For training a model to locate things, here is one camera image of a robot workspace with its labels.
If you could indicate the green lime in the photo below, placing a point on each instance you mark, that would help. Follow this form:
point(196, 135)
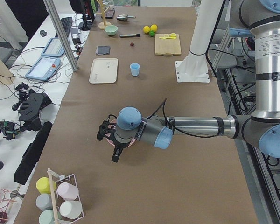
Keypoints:
point(151, 33)

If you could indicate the steel muddler black tip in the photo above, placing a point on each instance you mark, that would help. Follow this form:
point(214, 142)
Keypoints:
point(129, 35)

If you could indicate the wooden mug tree stand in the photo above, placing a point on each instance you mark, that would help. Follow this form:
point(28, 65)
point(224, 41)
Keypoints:
point(104, 23)

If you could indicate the mint cup in rack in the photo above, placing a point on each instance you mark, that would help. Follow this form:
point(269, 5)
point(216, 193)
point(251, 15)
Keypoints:
point(46, 217)

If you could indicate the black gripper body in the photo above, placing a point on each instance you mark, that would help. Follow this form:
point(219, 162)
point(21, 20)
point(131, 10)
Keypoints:
point(119, 144)

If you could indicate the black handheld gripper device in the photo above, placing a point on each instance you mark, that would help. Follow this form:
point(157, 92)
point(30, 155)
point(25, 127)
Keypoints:
point(29, 106)

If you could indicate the aluminium frame post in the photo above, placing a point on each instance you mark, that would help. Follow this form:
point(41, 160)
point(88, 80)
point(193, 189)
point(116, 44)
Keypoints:
point(61, 33)

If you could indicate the wooden cutting board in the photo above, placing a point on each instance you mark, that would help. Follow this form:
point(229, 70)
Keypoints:
point(167, 47)

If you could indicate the grey cup in rack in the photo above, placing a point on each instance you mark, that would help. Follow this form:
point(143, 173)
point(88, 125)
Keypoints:
point(44, 202)

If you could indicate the yellow plastic knife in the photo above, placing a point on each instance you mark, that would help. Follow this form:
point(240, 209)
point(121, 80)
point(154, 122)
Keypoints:
point(167, 37)

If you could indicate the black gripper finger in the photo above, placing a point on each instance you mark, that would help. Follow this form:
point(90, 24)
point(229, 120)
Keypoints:
point(117, 154)
point(113, 156)

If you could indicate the white cup in rack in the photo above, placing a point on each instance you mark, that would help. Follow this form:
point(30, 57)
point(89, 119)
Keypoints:
point(71, 209)

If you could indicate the light blue plastic cup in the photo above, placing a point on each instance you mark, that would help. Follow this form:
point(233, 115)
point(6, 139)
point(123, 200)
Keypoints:
point(135, 69)

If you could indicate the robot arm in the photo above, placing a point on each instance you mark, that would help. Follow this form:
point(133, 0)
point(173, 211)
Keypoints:
point(259, 125)

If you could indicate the grey folded cloth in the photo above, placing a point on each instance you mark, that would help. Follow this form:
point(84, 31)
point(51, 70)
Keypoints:
point(103, 50)

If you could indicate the mint green bowl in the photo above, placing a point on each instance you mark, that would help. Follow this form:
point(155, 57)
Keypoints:
point(111, 30)

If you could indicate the yellow cup in rack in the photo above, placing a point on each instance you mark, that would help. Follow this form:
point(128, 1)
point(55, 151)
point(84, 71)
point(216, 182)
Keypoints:
point(43, 186)

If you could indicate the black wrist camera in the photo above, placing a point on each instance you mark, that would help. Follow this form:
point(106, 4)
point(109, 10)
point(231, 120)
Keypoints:
point(106, 130)

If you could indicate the black speaker bar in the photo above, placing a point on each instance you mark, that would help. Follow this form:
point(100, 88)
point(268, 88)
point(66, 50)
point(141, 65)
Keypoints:
point(32, 154)

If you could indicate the yellow lemon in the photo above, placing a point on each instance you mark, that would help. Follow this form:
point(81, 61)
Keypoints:
point(146, 29)
point(154, 27)

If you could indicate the white wire cup rack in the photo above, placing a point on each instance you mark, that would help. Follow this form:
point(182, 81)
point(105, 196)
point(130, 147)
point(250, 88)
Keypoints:
point(55, 180)

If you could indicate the cream rabbit tray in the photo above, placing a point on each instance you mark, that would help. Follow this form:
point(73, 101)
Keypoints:
point(104, 71)

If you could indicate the black keyboard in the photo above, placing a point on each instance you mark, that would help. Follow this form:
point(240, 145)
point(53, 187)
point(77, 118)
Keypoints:
point(66, 23)

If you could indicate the blue teach pendant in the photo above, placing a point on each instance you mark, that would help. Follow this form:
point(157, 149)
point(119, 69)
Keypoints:
point(53, 48)
point(44, 68)

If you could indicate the pink cup in rack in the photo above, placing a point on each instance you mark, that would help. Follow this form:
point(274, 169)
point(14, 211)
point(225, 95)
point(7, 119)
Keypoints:
point(67, 191)

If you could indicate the steel ice scoop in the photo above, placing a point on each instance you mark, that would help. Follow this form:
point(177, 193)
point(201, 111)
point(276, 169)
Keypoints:
point(124, 17)

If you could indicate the black computer mouse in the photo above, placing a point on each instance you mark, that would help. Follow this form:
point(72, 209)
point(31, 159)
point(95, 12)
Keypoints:
point(43, 33)

